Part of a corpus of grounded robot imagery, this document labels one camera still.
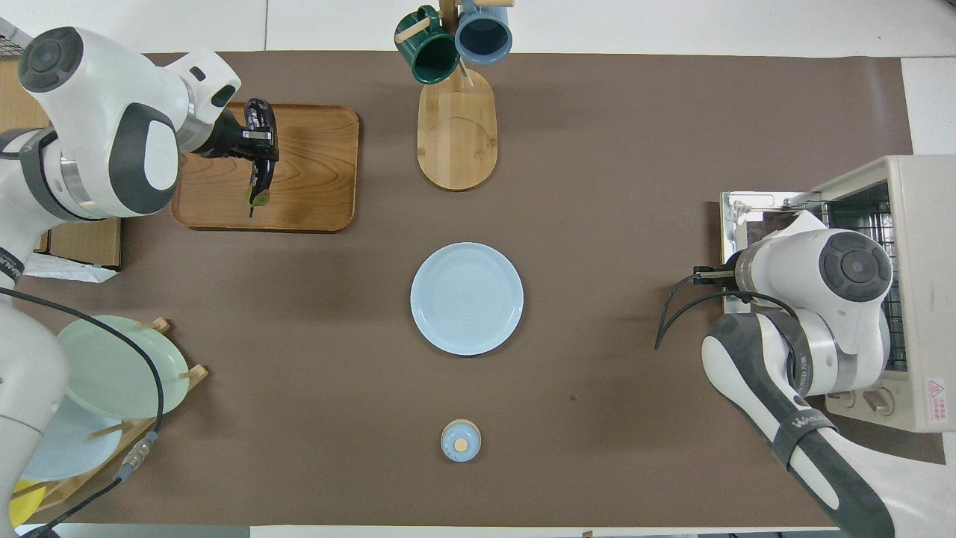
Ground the pale blue ribbed plate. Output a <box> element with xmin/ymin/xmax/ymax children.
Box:
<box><xmin>410</xmin><ymin>242</ymin><xmax>524</xmax><ymax>356</ymax></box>

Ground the pale green plate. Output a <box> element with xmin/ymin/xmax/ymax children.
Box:
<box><xmin>56</xmin><ymin>315</ymin><xmax>190</xmax><ymax>420</ymax></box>

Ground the beige toaster oven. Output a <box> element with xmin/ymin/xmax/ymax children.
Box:
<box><xmin>719</xmin><ymin>155</ymin><xmax>956</xmax><ymax>434</ymax></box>

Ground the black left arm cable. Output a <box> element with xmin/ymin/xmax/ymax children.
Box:
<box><xmin>0</xmin><ymin>286</ymin><xmax>166</xmax><ymax>538</ymax></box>

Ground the small blue knobbed lid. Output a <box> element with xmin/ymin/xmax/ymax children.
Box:
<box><xmin>441</xmin><ymin>419</ymin><xmax>482</xmax><ymax>463</ymax></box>

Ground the dark green mug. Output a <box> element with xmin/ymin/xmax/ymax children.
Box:
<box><xmin>394</xmin><ymin>6</ymin><xmax>461</xmax><ymax>84</ymax></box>

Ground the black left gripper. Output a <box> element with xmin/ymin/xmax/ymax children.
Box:
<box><xmin>196</xmin><ymin>111</ymin><xmax>280</xmax><ymax>164</ymax></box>

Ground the brown table mat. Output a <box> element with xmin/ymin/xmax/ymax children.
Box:
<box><xmin>15</xmin><ymin>51</ymin><xmax>951</xmax><ymax>528</ymax></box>

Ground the blue mug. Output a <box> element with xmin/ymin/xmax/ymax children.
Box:
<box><xmin>454</xmin><ymin>0</ymin><xmax>514</xmax><ymax>67</ymax></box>

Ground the wooden mug tree stand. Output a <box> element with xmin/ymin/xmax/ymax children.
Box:
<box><xmin>394</xmin><ymin>0</ymin><xmax>516</xmax><ymax>191</ymax></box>

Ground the wooden plate rack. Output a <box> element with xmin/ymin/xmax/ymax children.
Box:
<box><xmin>11</xmin><ymin>318</ymin><xmax>210</xmax><ymax>513</ymax></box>

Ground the dark purple eggplant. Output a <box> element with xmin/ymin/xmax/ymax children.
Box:
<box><xmin>245</xmin><ymin>97</ymin><xmax>279</xmax><ymax>218</ymax></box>

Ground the white patterned cloth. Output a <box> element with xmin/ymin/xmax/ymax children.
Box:
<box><xmin>0</xmin><ymin>19</ymin><xmax>35</xmax><ymax>52</ymax></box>

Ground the yellow plate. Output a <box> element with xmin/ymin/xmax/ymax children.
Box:
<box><xmin>9</xmin><ymin>478</ymin><xmax>42</xmax><ymax>528</ymax></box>

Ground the black wire basket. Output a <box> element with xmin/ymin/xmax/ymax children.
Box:
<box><xmin>0</xmin><ymin>19</ymin><xmax>122</xmax><ymax>283</ymax></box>

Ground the pale blue smooth plate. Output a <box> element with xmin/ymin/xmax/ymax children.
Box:
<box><xmin>21</xmin><ymin>395</ymin><xmax>124</xmax><ymax>481</ymax></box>

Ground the rectangular wooden tray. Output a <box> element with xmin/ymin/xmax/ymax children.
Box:
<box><xmin>170</xmin><ymin>101</ymin><xmax>360</xmax><ymax>232</ymax></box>

